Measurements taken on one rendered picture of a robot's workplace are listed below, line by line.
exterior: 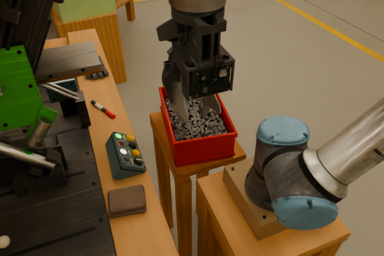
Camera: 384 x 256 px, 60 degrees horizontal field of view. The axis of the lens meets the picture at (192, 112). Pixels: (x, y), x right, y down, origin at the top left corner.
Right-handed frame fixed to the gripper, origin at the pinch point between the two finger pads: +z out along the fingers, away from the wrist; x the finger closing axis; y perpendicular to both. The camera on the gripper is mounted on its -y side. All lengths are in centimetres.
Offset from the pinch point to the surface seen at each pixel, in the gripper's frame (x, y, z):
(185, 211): 8, -26, 72
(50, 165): -31, -29, 32
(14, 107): -35, -37, 17
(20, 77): -31, -39, 9
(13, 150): -38, -31, 26
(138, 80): 28, -200, 129
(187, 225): 8, -26, 82
